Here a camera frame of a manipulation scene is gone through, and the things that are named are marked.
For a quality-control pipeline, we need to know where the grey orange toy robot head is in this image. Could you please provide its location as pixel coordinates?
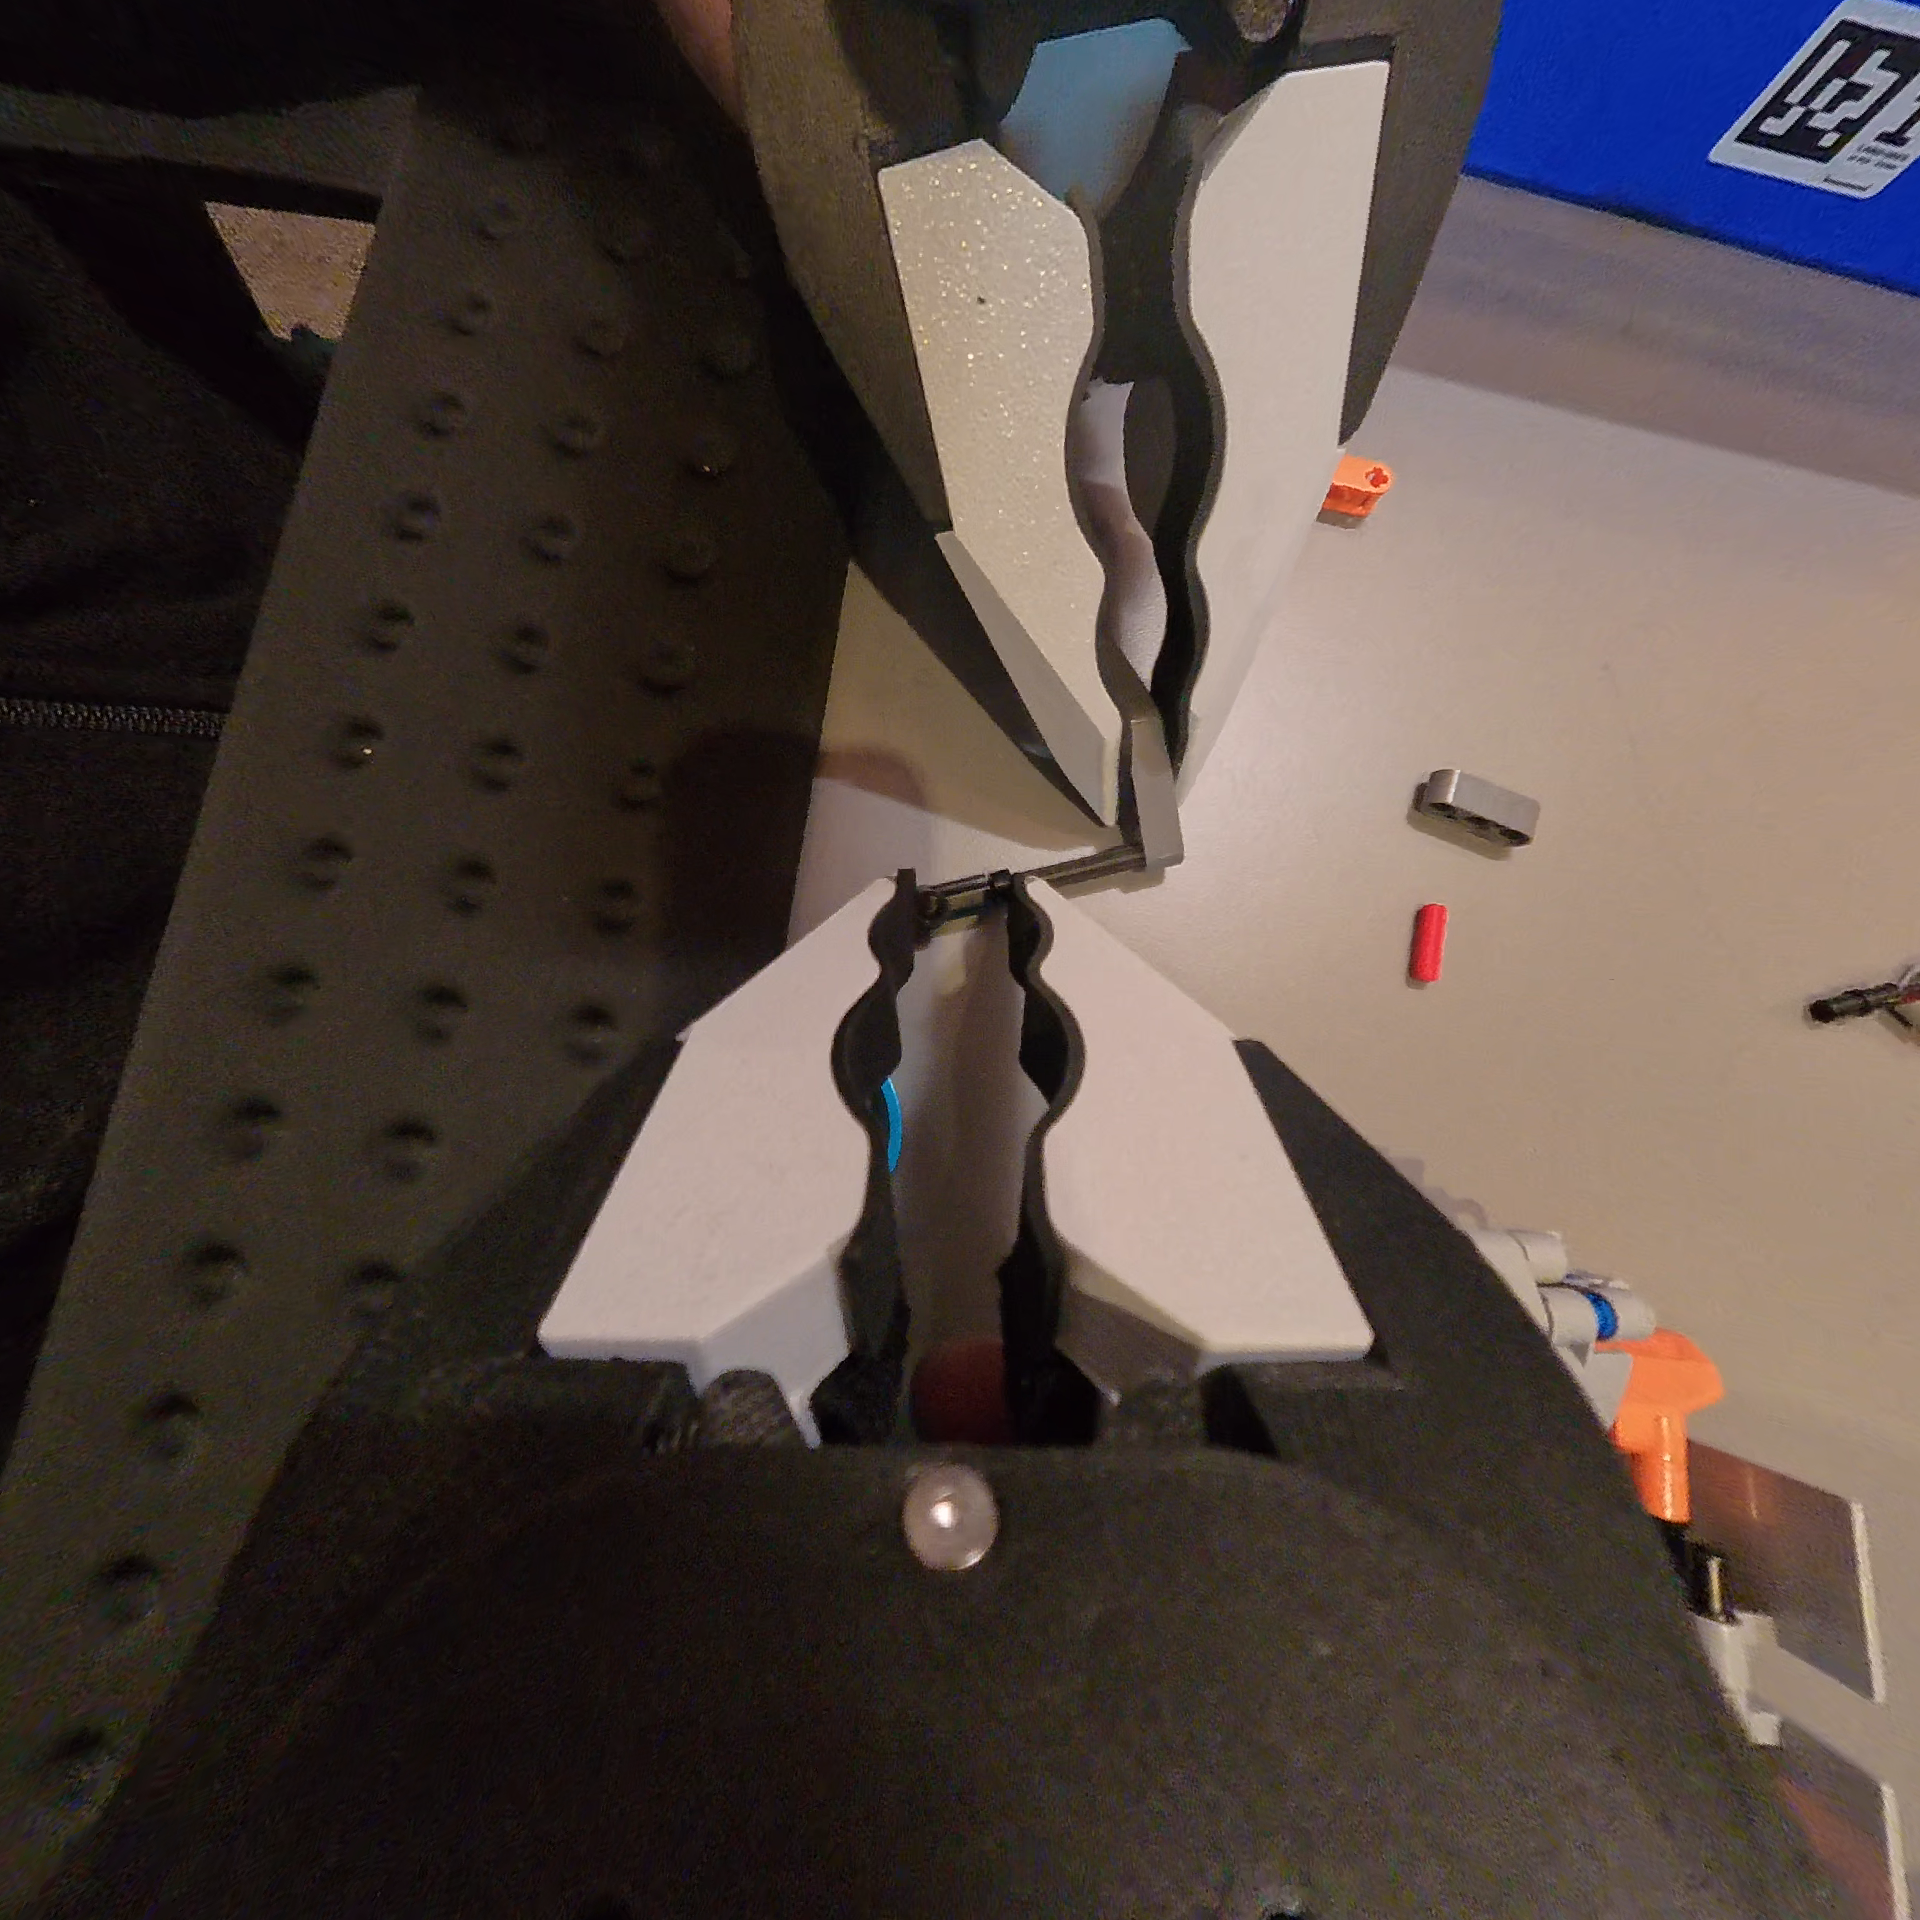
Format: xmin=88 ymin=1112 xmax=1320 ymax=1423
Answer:
xmin=1441 ymin=1186 xmax=1893 ymax=1758

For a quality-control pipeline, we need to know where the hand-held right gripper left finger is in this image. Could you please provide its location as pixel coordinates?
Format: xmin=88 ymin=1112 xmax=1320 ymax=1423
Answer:
xmin=536 ymin=868 xmax=916 ymax=1451

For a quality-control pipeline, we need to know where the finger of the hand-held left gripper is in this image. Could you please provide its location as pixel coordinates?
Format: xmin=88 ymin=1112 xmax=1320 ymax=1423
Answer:
xmin=876 ymin=135 xmax=1170 ymax=834
xmin=1155 ymin=56 xmax=1401 ymax=792

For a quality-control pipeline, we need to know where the black toy axle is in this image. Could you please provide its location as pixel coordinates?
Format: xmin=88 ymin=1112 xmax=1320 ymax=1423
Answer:
xmin=897 ymin=844 xmax=1146 ymax=932

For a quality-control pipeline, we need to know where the grey bent toy beam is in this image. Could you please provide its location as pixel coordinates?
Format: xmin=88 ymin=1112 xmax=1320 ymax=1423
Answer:
xmin=1116 ymin=701 xmax=1187 ymax=876

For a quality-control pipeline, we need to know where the black studded mat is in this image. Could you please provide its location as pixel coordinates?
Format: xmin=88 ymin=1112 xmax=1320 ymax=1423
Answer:
xmin=0 ymin=82 xmax=857 ymax=1920

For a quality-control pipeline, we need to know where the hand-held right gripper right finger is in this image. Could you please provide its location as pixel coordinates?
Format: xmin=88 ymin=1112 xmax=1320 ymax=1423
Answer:
xmin=1005 ymin=871 xmax=1378 ymax=1451

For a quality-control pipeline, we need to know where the white red black connector piece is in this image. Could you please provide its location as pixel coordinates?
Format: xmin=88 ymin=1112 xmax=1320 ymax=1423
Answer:
xmin=1805 ymin=965 xmax=1920 ymax=1031

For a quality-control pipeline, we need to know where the small grey connector block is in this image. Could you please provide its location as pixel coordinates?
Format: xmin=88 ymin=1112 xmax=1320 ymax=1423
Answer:
xmin=1408 ymin=768 xmax=1544 ymax=846

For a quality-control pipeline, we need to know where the blue plastic bin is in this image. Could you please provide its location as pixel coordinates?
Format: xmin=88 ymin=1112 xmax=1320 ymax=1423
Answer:
xmin=1462 ymin=0 xmax=1920 ymax=296

